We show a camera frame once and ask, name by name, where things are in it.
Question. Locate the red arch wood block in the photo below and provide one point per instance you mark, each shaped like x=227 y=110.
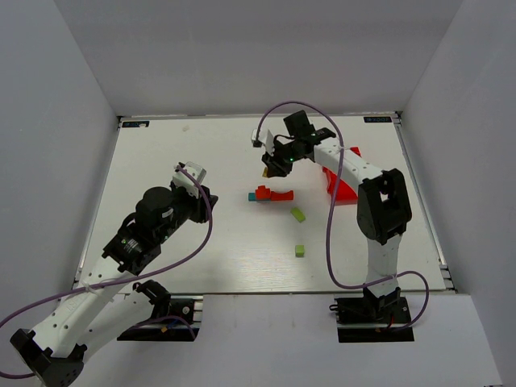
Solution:
x=282 y=196

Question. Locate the left table corner label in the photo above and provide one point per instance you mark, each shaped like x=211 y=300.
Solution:
x=135 y=124

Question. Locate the red cube wood block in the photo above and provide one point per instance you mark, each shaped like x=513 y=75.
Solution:
x=263 y=188

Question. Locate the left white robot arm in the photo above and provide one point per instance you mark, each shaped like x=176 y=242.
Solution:
x=56 y=348

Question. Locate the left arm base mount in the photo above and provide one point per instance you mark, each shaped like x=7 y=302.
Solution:
x=172 y=318

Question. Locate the red plastic bin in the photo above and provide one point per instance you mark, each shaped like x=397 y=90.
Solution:
x=342 y=189

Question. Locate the dark table corner label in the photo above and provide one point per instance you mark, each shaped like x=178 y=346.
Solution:
x=377 y=119

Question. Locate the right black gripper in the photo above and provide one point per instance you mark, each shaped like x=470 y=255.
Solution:
x=276 y=162

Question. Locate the green rectangular wood block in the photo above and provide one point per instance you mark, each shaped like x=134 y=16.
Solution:
x=298 y=214

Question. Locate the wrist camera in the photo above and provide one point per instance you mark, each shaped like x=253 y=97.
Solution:
x=189 y=176
x=263 y=139

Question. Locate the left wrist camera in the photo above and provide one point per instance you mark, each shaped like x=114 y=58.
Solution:
x=189 y=176

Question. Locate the green cube wood block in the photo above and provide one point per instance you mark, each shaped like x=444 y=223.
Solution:
x=299 y=250

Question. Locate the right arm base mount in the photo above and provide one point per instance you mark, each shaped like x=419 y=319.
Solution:
x=356 y=323

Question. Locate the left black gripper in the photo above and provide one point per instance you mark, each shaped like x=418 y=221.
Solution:
x=205 y=205

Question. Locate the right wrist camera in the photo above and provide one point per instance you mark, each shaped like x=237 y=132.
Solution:
x=263 y=139

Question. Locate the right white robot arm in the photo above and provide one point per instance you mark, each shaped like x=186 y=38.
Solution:
x=383 y=206

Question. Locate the red rectangular wood block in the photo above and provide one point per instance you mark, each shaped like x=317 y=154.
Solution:
x=263 y=194

